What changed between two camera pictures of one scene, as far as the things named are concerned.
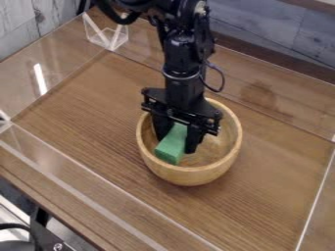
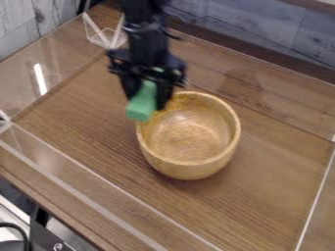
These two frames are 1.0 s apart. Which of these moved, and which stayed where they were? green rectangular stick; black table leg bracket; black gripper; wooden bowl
Moved: green rectangular stick; black gripper
Stayed: black table leg bracket; wooden bowl
